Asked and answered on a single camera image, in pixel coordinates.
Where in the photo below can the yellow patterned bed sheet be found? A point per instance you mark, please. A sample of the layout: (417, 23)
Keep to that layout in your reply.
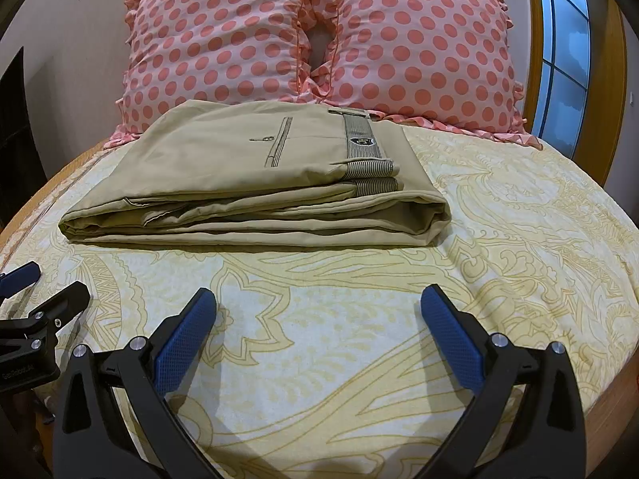
(379, 309)

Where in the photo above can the wooden framed window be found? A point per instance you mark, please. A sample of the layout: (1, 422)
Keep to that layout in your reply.
(564, 50)

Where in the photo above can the beige pants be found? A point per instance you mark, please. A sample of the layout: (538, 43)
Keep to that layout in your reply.
(239, 179)

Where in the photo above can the pink polka dot pillow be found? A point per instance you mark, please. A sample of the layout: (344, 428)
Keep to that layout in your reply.
(419, 47)
(214, 42)

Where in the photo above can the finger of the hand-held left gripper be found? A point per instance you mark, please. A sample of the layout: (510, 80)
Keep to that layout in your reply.
(62, 306)
(20, 277)

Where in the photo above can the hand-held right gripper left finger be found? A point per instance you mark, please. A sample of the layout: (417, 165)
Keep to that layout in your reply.
(185, 338)

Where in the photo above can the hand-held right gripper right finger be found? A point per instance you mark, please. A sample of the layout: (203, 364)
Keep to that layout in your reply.
(452, 335)

